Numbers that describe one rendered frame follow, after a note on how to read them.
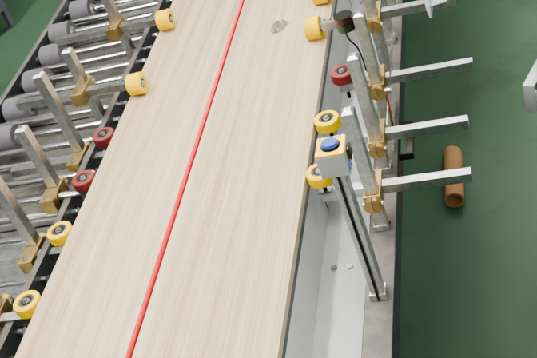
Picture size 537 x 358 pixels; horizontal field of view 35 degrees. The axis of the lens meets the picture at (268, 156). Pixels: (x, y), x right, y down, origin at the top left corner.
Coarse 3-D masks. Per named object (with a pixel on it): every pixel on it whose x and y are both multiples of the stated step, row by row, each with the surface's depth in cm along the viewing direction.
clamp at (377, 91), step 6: (384, 66) 277; (384, 72) 275; (384, 78) 273; (372, 84) 271; (378, 84) 270; (384, 84) 271; (372, 90) 269; (378, 90) 269; (372, 96) 271; (378, 96) 270; (384, 96) 270
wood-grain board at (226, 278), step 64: (192, 0) 354; (256, 0) 336; (192, 64) 311; (256, 64) 297; (320, 64) 284; (128, 128) 290; (192, 128) 277; (256, 128) 266; (128, 192) 260; (192, 192) 250; (256, 192) 241; (64, 256) 245; (128, 256) 236; (192, 256) 228; (256, 256) 220; (64, 320) 224; (128, 320) 216; (192, 320) 209; (256, 320) 203
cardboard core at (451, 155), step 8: (448, 152) 357; (456, 152) 356; (448, 160) 353; (456, 160) 352; (448, 168) 349; (456, 168) 348; (456, 184) 341; (448, 192) 338; (456, 192) 337; (448, 200) 343; (456, 200) 343; (464, 200) 338
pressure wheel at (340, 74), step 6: (336, 66) 279; (342, 66) 278; (330, 72) 277; (336, 72) 276; (342, 72) 275; (348, 72) 274; (336, 78) 274; (342, 78) 273; (348, 78) 274; (336, 84) 276; (342, 84) 275; (348, 96) 282
